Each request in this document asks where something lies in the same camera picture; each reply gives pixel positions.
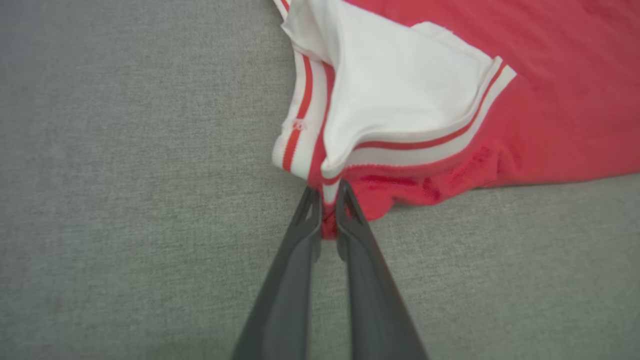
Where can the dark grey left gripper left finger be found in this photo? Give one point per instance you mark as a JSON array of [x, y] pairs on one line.
[[285, 300]]

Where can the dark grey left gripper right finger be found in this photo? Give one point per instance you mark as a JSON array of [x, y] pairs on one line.
[[375, 300]]

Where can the red and white shirt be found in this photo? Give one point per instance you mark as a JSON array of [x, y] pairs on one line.
[[550, 100]]

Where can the grey fabric sofa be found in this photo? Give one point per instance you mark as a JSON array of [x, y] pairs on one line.
[[125, 200]]

